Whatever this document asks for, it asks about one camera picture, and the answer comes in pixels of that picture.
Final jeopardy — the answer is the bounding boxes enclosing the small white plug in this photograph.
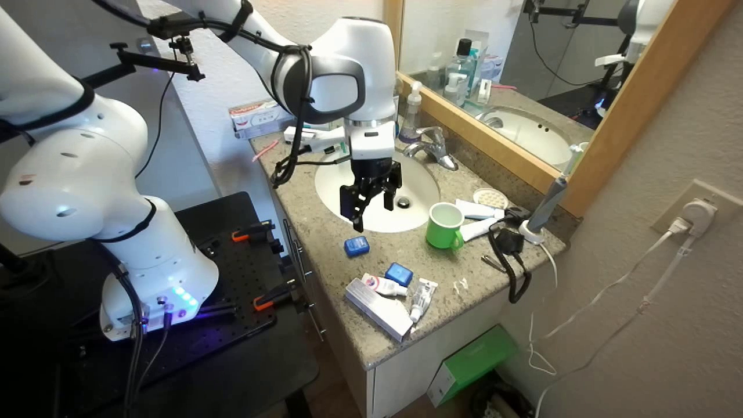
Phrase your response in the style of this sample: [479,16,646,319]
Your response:
[667,216,694,242]

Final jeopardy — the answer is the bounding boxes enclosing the wall mirror glass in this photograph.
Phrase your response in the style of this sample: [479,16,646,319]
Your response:
[399,0,682,177]

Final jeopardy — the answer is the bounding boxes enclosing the wooden mirror frame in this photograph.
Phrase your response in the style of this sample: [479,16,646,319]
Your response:
[382,0,738,218]

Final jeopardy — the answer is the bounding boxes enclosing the black camera cable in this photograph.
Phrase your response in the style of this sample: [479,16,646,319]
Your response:
[139,72,177,172]

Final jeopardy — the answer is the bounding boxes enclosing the green cardboard box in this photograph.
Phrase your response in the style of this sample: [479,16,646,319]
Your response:
[425,323,520,412]

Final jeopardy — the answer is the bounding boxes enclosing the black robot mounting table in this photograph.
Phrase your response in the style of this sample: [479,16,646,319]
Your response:
[0,190,320,418]

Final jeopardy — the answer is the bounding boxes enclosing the white vanity cabinet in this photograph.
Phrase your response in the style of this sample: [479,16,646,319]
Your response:
[264,193,537,418]

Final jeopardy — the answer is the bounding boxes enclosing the orange black clamp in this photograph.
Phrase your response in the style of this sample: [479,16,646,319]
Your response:
[252,279,300,313]
[228,218,274,245]

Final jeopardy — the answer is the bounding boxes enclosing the round beige soap dish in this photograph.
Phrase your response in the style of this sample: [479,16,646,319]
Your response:
[472,189,512,214]

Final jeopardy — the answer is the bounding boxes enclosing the large white plug adapter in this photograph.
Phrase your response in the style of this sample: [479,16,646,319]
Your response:
[681,197,722,240]

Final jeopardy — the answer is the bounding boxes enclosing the white wall outlet plate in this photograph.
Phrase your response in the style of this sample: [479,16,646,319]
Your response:
[653,178,743,248]

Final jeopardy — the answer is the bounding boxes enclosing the crumpled silver toothpaste tube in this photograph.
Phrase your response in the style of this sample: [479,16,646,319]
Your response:
[405,276,441,324]

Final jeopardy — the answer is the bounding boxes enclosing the small white red tube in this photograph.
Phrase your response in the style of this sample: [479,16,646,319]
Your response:
[362,271,411,302]

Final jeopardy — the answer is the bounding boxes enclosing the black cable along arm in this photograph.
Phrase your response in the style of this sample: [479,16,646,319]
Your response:
[90,0,315,190]

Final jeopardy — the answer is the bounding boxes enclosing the thin red stick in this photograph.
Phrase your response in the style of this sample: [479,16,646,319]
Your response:
[249,137,286,164]

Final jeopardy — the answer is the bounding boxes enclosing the white oval sink basin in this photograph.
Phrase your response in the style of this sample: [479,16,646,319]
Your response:
[313,143,444,237]

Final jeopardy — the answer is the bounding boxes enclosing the white power cable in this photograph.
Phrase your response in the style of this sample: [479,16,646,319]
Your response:
[531,234,699,418]
[543,229,679,341]

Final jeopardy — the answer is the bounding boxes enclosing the chrome sink faucet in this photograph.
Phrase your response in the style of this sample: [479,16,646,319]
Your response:
[397,126,461,172]

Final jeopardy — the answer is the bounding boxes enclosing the green mug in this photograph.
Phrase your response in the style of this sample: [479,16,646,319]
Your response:
[422,199,468,252]

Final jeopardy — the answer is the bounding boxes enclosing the white blue toothpaste carton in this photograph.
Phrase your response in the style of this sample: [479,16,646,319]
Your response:
[230,97,297,140]

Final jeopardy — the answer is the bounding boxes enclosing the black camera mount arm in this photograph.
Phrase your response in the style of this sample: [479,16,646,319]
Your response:
[80,41,207,91]

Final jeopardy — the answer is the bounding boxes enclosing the grey electric toothbrush on charger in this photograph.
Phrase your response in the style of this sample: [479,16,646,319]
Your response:
[517,175,572,244]

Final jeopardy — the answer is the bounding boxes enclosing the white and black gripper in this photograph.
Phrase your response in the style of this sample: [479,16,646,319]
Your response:
[337,126,406,234]

